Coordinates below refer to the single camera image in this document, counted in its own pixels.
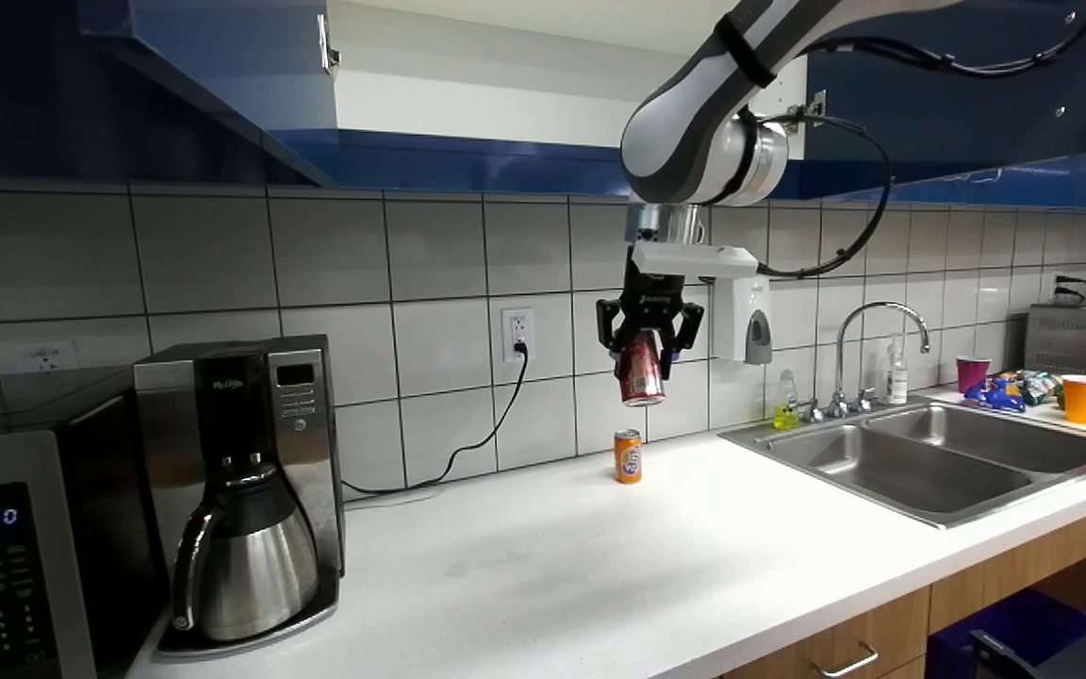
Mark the white wall soap dispenser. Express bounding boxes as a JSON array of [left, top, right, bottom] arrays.
[[706, 276, 776, 368]]

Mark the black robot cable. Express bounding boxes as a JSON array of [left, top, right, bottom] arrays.
[[743, 0, 1086, 284]]

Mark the silver cabinet handle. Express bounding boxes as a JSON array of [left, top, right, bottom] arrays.
[[820, 641, 884, 679]]

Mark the white wall outlet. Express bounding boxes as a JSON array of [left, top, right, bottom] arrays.
[[499, 300, 538, 368], [25, 338, 75, 378]]

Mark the red soda can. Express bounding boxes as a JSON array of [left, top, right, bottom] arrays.
[[611, 328, 666, 407]]

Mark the blue cupboard door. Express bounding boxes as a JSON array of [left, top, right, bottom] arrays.
[[75, 0, 338, 187], [802, 0, 1086, 173]]

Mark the steel coffee carafe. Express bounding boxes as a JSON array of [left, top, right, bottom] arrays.
[[165, 452, 323, 644]]

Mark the dark blue bin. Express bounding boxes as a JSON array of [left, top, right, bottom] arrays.
[[923, 587, 1086, 679]]

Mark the wooden base cabinet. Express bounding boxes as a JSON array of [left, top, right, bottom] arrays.
[[723, 494, 1086, 679]]

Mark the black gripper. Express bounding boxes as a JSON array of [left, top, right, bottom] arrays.
[[592, 260, 708, 382]]

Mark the chrome sink faucet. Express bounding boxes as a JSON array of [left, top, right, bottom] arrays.
[[799, 299, 936, 426]]

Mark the yellow dish soap bottle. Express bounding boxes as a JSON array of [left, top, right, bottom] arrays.
[[767, 368, 806, 432]]

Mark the black steel coffee maker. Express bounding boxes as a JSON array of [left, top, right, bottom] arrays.
[[127, 330, 347, 661]]

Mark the black power cord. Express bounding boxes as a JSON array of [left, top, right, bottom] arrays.
[[338, 338, 534, 503]]

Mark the black steel microwave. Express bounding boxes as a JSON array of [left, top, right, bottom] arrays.
[[0, 368, 168, 679]]

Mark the open white-lined wall cupboard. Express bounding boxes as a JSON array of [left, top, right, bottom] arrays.
[[277, 0, 822, 200]]

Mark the stainless steel double sink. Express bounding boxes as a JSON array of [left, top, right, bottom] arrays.
[[723, 397, 1086, 528]]

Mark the purple cup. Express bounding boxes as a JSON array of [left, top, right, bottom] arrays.
[[953, 356, 991, 401]]

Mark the white pump bottle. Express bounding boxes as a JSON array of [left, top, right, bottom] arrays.
[[884, 344, 913, 407]]

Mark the steel countertop appliance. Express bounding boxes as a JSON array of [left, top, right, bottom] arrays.
[[1023, 299, 1086, 378]]

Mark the orange soda can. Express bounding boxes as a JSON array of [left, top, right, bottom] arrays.
[[611, 426, 645, 486]]

